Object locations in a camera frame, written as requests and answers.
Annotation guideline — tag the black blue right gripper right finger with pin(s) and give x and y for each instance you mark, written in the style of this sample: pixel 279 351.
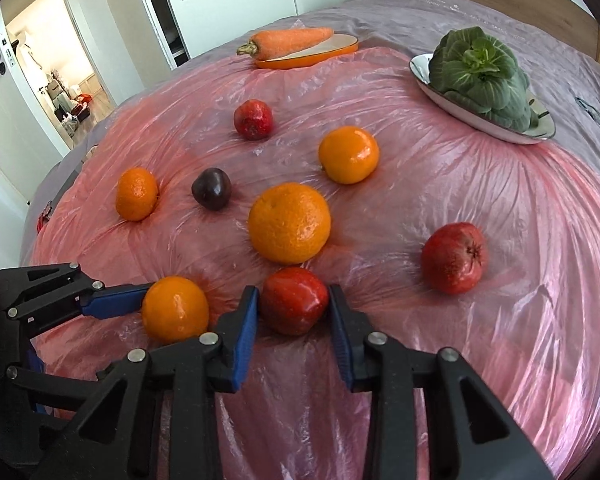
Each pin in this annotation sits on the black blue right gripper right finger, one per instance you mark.
pixel 471 435

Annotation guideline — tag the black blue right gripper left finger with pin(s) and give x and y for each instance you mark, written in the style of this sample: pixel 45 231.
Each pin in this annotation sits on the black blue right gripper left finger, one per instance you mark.
pixel 113 434

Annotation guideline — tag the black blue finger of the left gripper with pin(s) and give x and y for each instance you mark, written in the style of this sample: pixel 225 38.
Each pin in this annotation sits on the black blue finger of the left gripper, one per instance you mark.
pixel 36 299

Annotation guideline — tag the red apple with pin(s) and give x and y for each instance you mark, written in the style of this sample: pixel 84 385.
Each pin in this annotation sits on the red apple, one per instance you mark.
pixel 292 301

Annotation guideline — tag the orange mandarin near gripper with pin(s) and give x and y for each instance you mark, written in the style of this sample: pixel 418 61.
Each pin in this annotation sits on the orange mandarin near gripper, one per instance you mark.
pixel 174 309

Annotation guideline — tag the small orange mandarin left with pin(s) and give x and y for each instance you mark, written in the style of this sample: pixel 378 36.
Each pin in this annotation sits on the small orange mandarin left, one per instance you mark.
pixel 137 194

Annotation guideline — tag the red pomegranate right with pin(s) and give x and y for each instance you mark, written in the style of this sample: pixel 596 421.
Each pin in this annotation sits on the red pomegranate right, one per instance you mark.
pixel 454 258

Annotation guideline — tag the dark purple plum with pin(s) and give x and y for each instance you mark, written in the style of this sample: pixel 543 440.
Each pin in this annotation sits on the dark purple plum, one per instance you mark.
pixel 212 189

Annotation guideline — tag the large orange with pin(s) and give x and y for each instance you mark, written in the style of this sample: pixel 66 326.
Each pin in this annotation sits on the large orange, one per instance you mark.
pixel 289 223

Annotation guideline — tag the small red pomegranate top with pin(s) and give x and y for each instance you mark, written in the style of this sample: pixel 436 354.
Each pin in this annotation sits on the small red pomegranate top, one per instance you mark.
pixel 253 120

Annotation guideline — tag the pink plastic sheet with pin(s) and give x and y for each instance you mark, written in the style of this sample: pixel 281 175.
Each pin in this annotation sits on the pink plastic sheet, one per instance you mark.
pixel 530 327

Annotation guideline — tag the orange mandarin upper right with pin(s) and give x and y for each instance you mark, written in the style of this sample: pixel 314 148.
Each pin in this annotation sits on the orange mandarin upper right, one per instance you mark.
pixel 348 154

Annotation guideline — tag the carrot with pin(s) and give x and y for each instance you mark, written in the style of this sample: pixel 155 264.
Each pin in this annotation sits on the carrot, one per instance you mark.
pixel 271 44

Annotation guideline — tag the green bok choy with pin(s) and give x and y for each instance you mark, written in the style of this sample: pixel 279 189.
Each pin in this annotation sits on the green bok choy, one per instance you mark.
pixel 480 73

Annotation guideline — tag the white oval plate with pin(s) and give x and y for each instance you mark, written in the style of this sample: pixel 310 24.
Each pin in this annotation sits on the white oval plate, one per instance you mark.
pixel 545 130

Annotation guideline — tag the orange oval plate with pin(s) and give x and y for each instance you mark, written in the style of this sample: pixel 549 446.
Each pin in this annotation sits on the orange oval plate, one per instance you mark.
pixel 337 44

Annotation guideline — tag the grey purple bed sheet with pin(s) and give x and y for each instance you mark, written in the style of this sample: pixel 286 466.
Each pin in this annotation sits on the grey purple bed sheet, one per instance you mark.
pixel 565 79

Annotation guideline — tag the white door with handle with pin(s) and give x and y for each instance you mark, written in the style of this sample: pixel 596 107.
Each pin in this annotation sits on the white door with handle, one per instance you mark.
pixel 29 148

